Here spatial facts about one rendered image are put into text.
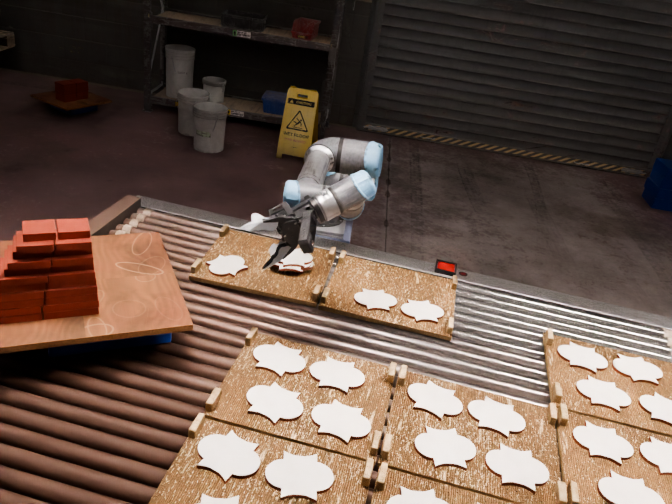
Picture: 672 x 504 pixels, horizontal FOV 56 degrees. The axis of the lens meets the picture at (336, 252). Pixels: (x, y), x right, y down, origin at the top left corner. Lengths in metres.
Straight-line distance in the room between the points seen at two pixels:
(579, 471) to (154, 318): 1.08
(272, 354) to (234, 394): 0.18
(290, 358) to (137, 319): 0.40
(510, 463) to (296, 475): 0.50
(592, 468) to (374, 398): 0.53
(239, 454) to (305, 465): 0.14
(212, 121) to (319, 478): 4.41
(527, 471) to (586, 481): 0.14
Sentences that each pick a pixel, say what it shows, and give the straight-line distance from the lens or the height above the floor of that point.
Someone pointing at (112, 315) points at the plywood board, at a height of 1.04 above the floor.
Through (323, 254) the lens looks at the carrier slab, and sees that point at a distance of 2.22.
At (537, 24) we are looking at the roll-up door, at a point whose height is 1.30.
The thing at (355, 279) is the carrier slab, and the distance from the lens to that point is 2.10.
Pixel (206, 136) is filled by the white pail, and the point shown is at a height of 0.15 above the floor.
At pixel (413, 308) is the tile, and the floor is 0.95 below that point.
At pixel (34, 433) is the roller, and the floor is 0.92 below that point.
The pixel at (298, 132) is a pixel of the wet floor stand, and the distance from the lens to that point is 5.61.
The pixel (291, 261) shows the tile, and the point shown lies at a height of 0.98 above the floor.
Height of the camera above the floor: 1.99
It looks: 28 degrees down
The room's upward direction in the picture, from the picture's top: 9 degrees clockwise
